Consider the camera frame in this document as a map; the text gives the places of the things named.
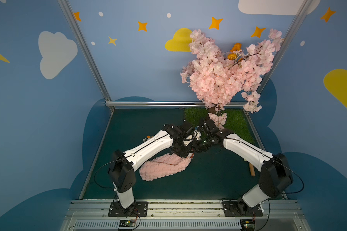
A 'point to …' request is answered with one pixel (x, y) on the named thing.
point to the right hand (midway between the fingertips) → (188, 150)
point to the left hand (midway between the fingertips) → (185, 152)
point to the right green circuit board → (247, 224)
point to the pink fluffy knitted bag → (166, 165)
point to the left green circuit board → (126, 223)
